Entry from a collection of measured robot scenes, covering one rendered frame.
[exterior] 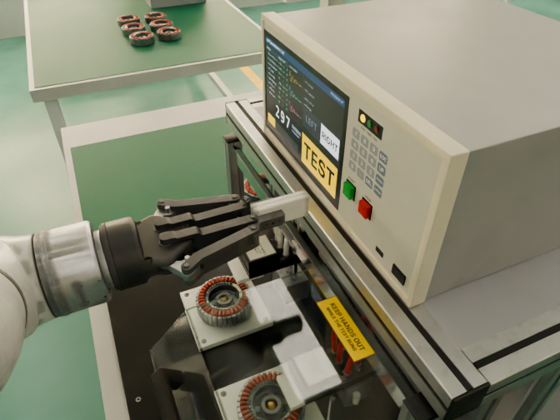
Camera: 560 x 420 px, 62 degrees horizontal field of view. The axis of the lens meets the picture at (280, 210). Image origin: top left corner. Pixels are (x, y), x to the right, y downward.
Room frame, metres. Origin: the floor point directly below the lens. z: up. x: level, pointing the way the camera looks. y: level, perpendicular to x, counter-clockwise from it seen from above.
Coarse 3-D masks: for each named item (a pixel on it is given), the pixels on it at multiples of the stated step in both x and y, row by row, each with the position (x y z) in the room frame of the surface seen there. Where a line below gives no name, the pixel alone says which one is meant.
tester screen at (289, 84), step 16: (272, 48) 0.70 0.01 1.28; (272, 64) 0.70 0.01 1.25; (288, 64) 0.64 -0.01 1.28; (272, 80) 0.70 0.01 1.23; (288, 80) 0.64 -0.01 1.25; (304, 80) 0.60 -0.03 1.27; (320, 80) 0.56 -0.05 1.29; (272, 96) 0.70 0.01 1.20; (288, 96) 0.64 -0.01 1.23; (304, 96) 0.60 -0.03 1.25; (320, 96) 0.56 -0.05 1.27; (336, 96) 0.52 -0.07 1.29; (272, 112) 0.70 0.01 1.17; (288, 112) 0.64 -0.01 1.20; (320, 112) 0.55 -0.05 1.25; (336, 112) 0.52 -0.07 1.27; (272, 128) 0.70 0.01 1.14; (304, 128) 0.59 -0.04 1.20; (336, 128) 0.51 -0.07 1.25; (288, 144) 0.64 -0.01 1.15; (320, 144) 0.55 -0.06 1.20; (336, 160) 0.51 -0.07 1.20; (336, 192) 0.50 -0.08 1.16
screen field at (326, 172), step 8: (304, 136) 0.59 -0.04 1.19; (304, 144) 0.59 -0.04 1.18; (312, 144) 0.57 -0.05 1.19; (304, 152) 0.59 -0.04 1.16; (312, 152) 0.57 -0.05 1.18; (320, 152) 0.55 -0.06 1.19; (304, 160) 0.59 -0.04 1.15; (312, 160) 0.56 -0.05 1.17; (320, 160) 0.54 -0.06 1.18; (328, 160) 0.52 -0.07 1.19; (312, 168) 0.56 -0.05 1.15; (320, 168) 0.54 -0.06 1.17; (328, 168) 0.52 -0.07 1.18; (336, 168) 0.51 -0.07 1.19; (320, 176) 0.54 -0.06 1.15; (328, 176) 0.52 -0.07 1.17; (336, 176) 0.50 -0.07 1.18; (328, 184) 0.52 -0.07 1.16
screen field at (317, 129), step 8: (304, 112) 0.59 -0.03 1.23; (304, 120) 0.59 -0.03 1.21; (312, 120) 0.57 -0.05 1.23; (312, 128) 0.57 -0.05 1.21; (320, 128) 0.55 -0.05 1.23; (320, 136) 0.55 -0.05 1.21; (328, 136) 0.53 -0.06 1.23; (328, 144) 0.53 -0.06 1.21; (336, 144) 0.51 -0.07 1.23; (336, 152) 0.51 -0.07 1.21
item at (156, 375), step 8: (160, 368) 0.29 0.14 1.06; (168, 368) 0.30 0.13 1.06; (152, 376) 0.29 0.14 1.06; (160, 376) 0.28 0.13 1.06; (168, 376) 0.29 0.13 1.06; (176, 376) 0.29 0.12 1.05; (160, 384) 0.27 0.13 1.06; (168, 384) 0.28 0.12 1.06; (176, 384) 0.29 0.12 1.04; (160, 392) 0.27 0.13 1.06; (168, 392) 0.26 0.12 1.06; (160, 400) 0.26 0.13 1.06; (168, 400) 0.26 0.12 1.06; (160, 408) 0.25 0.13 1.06; (168, 408) 0.25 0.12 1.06; (176, 408) 0.25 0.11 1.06; (168, 416) 0.24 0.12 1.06; (176, 416) 0.24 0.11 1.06
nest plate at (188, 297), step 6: (246, 282) 0.67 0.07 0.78; (192, 288) 0.66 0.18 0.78; (198, 288) 0.66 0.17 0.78; (180, 294) 0.64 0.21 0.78; (186, 294) 0.64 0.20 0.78; (192, 294) 0.64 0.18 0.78; (186, 300) 0.62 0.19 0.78; (192, 300) 0.62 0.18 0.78; (186, 306) 0.61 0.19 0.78; (192, 306) 0.61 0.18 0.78
